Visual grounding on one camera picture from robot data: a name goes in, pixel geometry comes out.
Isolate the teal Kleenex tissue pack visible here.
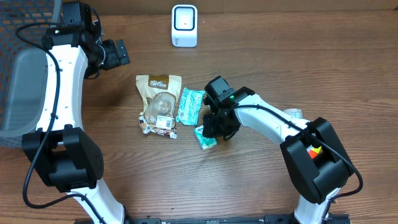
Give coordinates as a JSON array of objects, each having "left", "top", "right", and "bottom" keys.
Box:
[{"left": 193, "top": 126, "right": 217, "bottom": 151}]

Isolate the teal wet wipes pack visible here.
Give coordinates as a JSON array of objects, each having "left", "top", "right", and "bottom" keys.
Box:
[{"left": 176, "top": 88, "right": 205, "bottom": 126}]

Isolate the brown snack bag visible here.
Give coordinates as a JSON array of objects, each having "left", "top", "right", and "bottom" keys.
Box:
[{"left": 136, "top": 75, "right": 182, "bottom": 139}]

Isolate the green lidded white jar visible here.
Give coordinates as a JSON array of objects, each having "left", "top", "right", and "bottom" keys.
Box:
[{"left": 283, "top": 108, "right": 303, "bottom": 119}]

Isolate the yellow tea bottle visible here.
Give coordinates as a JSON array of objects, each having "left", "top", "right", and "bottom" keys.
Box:
[{"left": 308, "top": 146, "right": 322, "bottom": 159}]

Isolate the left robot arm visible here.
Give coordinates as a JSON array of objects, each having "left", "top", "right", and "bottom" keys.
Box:
[{"left": 22, "top": 1, "right": 130, "bottom": 223}]

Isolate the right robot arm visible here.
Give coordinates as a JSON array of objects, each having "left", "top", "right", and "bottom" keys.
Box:
[{"left": 203, "top": 76, "right": 357, "bottom": 223}]

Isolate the white barcode scanner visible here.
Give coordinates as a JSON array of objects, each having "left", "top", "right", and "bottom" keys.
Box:
[{"left": 171, "top": 4, "right": 198, "bottom": 48}]

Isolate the grey plastic mesh basket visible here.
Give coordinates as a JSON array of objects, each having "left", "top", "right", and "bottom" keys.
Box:
[{"left": 1, "top": 0, "right": 62, "bottom": 148}]

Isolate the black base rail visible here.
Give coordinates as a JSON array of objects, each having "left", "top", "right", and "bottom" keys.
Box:
[{"left": 74, "top": 213, "right": 351, "bottom": 224}]

